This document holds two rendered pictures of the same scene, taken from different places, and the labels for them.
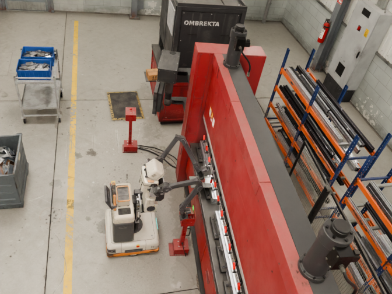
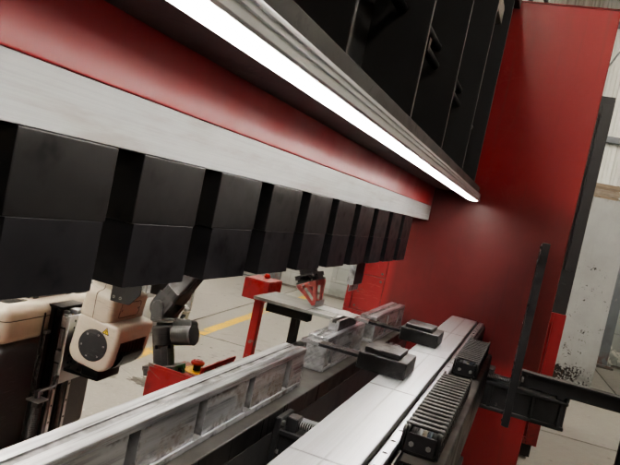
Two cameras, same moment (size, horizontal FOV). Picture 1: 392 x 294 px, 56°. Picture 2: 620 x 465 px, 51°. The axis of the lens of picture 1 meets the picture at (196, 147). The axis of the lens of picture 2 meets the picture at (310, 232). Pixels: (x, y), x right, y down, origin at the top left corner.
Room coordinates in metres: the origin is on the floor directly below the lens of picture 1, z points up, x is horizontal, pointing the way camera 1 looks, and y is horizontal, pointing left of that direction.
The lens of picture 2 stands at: (1.42, -1.26, 1.33)
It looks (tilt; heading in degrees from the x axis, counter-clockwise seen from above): 3 degrees down; 35
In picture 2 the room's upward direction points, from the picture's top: 12 degrees clockwise
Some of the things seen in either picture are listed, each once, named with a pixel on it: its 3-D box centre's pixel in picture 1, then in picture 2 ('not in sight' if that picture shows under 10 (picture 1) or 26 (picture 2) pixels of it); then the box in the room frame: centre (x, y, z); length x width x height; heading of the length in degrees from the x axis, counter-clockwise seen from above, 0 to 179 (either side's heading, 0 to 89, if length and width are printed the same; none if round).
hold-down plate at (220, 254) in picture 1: (221, 259); not in sight; (2.15, -0.49, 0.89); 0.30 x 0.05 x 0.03; 15
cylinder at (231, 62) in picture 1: (239, 49); not in sight; (3.68, -0.26, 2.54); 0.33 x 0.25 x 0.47; 15
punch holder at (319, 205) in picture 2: (224, 205); (297, 228); (2.58, -0.43, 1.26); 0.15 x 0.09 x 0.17; 15
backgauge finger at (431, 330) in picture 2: not in sight; (397, 326); (3.17, -0.43, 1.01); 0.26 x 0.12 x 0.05; 105
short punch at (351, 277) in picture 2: not in sight; (355, 275); (3.13, -0.28, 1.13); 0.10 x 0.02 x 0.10; 15
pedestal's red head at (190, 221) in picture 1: (187, 215); (188, 385); (2.74, -0.05, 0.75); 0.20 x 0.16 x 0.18; 15
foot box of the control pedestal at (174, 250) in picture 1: (178, 246); not in sight; (2.74, -0.02, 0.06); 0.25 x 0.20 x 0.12; 105
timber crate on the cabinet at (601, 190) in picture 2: not in sight; (603, 193); (9.04, 0.28, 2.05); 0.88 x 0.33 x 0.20; 20
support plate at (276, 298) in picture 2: (200, 182); (302, 304); (3.09, -0.14, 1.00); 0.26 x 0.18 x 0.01; 105
